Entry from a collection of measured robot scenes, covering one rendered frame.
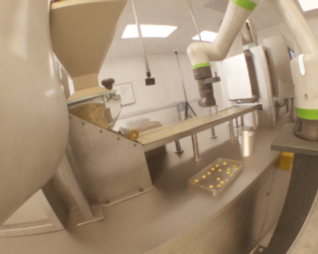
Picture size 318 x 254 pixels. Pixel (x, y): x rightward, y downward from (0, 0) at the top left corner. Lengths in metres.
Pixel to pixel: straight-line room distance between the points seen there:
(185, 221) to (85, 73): 0.54
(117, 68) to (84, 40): 4.03
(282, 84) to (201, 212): 0.90
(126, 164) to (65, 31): 0.49
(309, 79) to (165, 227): 0.54
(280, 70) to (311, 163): 0.67
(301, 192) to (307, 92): 0.33
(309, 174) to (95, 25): 0.84
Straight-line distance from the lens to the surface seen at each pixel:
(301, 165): 0.55
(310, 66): 0.48
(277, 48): 1.07
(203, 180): 0.52
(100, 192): 0.53
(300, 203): 0.64
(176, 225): 0.38
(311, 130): 0.50
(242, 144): 0.66
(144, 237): 0.38
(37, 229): 0.55
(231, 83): 1.10
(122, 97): 4.36
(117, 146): 0.48
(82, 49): 0.53
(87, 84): 0.53
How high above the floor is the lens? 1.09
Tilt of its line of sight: 10 degrees down
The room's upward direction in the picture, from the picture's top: 12 degrees counter-clockwise
